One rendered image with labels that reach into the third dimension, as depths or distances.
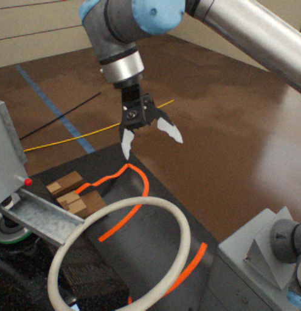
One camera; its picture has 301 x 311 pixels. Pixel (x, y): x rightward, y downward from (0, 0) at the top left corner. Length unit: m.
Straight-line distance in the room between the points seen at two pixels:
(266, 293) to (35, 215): 1.02
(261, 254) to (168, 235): 1.23
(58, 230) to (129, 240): 1.27
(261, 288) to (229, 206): 1.43
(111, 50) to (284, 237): 1.00
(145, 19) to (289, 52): 0.28
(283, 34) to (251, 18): 0.07
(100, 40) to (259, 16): 0.31
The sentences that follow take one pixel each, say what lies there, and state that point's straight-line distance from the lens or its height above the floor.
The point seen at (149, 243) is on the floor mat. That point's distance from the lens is 2.31.
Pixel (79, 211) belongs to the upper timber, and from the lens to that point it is 2.36.
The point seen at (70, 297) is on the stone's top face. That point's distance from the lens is 1.27.
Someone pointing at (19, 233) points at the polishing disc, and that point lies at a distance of 1.44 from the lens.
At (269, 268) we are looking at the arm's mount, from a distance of 1.28.
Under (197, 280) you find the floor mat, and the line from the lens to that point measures 2.19.
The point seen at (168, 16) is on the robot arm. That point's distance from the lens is 0.50.
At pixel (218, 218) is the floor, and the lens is 2.55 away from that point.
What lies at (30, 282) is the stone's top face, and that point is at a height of 0.85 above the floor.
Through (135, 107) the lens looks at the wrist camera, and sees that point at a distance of 0.57.
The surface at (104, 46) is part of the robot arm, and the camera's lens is 0.59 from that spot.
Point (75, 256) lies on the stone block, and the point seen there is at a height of 0.75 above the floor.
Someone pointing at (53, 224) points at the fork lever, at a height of 1.10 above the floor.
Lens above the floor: 1.99
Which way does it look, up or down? 40 degrees down
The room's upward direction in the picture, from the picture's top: straight up
